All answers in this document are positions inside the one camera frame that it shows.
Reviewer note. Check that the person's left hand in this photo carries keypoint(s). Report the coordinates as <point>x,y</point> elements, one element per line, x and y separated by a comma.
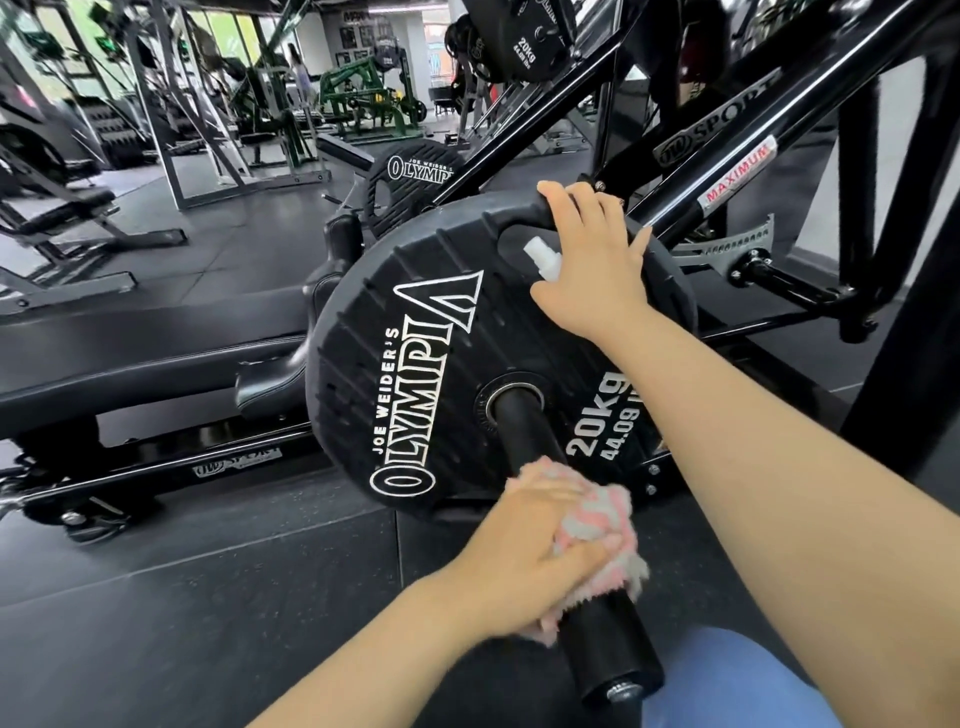
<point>517,570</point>

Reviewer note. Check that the person's right hand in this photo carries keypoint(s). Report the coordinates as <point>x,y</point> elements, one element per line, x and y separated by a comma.
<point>600,277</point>

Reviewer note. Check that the person's right little finger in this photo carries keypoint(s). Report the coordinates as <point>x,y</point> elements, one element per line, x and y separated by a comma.
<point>642,244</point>

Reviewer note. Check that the person's right thumb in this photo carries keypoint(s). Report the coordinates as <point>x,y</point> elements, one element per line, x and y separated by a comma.
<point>546,294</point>

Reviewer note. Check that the person's left thumb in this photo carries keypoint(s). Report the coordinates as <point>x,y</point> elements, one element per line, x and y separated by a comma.
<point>592,551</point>

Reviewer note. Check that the small white spray bottle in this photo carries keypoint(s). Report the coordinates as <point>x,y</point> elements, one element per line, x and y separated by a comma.
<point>544,259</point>

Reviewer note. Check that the pink and grey cloth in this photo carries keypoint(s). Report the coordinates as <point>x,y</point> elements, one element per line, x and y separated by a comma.
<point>604,510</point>

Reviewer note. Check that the large black weight plate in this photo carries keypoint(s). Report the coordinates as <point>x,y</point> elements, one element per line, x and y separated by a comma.
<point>420,390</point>

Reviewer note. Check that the person's left forearm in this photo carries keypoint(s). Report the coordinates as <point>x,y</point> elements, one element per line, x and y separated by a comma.
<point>382,660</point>

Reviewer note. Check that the person's right forearm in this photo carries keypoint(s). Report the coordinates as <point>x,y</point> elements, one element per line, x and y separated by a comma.
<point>787,480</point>

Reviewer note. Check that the grey perforated adjuster plate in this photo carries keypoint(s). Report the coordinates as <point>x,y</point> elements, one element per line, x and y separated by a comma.
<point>731,244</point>

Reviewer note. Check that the black plate loading peg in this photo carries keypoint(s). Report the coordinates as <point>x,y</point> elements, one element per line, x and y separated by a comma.
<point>600,645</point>

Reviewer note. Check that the black ribbed weight plate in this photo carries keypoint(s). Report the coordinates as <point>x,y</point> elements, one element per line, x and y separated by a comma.
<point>397,184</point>

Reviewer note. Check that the person's blue trouser leg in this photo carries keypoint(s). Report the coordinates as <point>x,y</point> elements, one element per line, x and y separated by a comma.
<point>735,682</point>

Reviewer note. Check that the black stored weight plate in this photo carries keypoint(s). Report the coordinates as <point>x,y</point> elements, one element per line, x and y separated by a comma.
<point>525,41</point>

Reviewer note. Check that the green gym machine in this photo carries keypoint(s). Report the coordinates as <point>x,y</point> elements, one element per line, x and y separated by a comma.
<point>367,94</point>

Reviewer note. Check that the grey steel gym rack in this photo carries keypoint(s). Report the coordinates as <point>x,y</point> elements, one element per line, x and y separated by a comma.
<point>210,112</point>

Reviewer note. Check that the black padded machine seat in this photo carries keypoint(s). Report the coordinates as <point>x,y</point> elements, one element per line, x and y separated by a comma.
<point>150,352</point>

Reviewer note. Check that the black dumbbell rack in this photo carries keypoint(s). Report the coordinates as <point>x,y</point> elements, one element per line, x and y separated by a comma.
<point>112,135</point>

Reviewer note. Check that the black workout bench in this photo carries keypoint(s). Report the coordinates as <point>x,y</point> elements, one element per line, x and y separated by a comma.
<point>67,217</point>

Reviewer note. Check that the black leg press machine frame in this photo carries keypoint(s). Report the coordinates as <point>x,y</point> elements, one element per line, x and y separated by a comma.
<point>750,150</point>

